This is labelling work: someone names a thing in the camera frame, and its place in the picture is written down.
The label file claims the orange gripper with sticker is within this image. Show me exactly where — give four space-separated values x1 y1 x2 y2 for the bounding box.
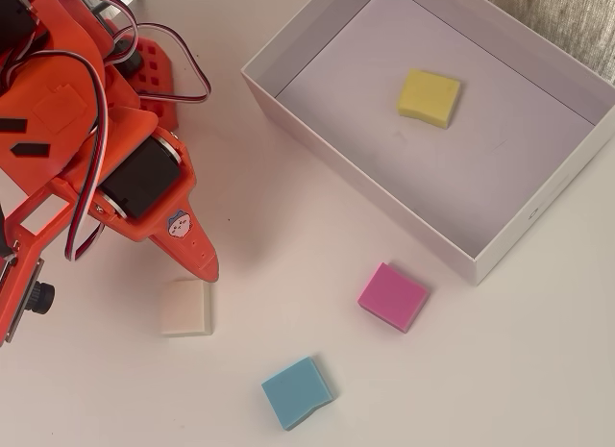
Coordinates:
92 104 221 283

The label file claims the yellow foam cuboid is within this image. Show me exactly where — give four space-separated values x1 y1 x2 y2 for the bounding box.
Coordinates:
396 67 462 131

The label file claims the white foam cuboid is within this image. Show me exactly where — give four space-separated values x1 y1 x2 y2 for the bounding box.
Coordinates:
159 277 214 338

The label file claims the blue foam cuboid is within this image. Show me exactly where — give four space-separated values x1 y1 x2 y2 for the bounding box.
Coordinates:
260 355 335 433

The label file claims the pink foam cuboid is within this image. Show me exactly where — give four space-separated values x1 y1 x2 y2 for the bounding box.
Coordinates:
356 261 431 335

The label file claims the white cardboard box bin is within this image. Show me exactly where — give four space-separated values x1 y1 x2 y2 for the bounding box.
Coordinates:
239 0 615 287

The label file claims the beige woven curtain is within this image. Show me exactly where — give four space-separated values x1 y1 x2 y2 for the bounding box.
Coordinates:
468 0 615 83

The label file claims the gripper servo wire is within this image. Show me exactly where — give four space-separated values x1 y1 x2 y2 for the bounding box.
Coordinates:
50 0 140 262

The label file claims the wrist camera on orange mount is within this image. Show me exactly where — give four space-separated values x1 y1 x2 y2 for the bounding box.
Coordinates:
0 177 73 348

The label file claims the thin looping motor wire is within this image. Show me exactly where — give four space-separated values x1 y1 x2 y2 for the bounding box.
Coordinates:
109 20 213 105

